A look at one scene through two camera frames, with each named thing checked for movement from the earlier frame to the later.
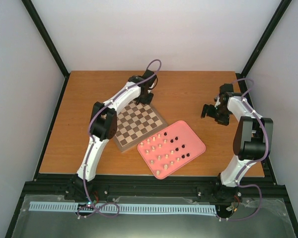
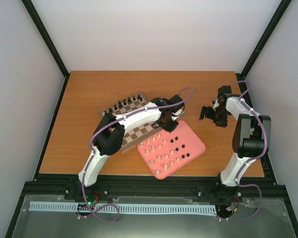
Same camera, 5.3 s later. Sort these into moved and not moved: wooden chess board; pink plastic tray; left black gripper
Moved: left black gripper
Not moved: pink plastic tray; wooden chess board
